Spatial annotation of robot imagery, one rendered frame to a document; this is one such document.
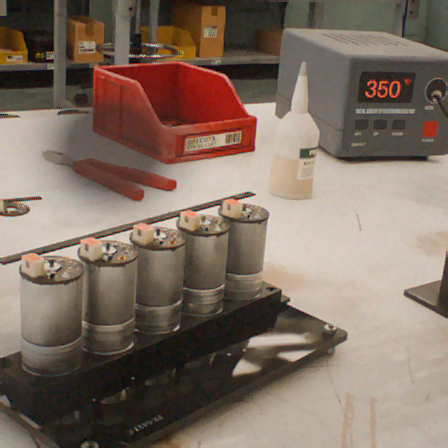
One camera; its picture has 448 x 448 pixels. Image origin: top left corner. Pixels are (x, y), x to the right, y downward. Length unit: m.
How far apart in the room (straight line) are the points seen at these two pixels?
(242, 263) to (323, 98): 0.37
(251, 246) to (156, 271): 0.06
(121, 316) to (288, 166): 0.30
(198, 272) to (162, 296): 0.02
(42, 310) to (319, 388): 0.13
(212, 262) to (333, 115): 0.37
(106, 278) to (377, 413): 0.13
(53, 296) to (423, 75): 0.49
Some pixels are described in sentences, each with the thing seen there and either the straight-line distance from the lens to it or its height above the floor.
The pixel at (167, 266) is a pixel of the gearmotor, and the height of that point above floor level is 0.80.
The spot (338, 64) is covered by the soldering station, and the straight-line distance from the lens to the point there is 0.72.
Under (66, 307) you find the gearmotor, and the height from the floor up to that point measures 0.80.
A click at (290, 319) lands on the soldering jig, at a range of 0.41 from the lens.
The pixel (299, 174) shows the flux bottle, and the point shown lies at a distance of 0.62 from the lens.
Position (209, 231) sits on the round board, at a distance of 0.37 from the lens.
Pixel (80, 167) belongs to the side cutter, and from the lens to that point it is 0.64.
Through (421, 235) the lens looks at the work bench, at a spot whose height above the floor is 0.75.
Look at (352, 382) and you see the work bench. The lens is 0.39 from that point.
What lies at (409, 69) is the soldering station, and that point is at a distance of 0.73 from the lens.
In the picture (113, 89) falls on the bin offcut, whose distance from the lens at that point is 0.74.
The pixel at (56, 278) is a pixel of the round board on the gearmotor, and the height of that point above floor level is 0.81.
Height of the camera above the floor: 0.95
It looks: 21 degrees down
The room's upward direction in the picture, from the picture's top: 5 degrees clockwise
